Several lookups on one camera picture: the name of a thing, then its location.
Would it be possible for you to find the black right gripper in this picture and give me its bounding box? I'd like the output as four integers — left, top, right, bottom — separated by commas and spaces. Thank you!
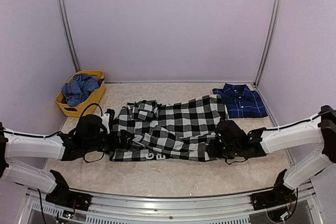
206, 138, 242, 159

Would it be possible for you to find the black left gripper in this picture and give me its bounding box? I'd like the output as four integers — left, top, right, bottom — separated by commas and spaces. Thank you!
84, 129, 134, 153

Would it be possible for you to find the black white checked shirt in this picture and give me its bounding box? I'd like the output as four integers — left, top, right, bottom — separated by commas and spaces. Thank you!
109, 94, 228, 162

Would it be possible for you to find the yellow plastic basket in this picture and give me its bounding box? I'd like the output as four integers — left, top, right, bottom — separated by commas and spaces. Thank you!
56, 70, 106, 118

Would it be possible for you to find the blue plaid shirt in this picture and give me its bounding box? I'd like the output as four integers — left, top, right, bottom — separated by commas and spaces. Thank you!
212, 83, 268, 119

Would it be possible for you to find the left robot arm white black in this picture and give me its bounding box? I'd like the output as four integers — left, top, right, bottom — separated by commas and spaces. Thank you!
1, 110, 127, 211

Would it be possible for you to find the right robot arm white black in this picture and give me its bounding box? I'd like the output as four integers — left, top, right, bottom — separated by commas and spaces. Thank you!
206, 105, 335, 210

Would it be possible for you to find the blue gingham crumpled shirt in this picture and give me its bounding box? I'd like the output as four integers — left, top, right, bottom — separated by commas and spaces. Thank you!
61, 73, 100, 108

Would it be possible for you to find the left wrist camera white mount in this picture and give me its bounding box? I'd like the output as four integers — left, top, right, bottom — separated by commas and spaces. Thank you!
101, 109, 115, 134

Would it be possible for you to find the aluminium front rail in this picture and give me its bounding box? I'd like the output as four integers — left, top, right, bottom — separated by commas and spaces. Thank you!
19, 188, 323, 224

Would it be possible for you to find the left aluminium frame post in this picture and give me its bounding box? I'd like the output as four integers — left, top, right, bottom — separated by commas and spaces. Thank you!
57, 0, 81, 72

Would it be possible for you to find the aluminium frame post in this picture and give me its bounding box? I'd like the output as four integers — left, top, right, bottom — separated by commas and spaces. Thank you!
57, 0, 81, 72
253, 0, 281, 89

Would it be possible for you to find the right aluminium frame post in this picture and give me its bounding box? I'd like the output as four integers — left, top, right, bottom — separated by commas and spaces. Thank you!
253, 0, 281, 89

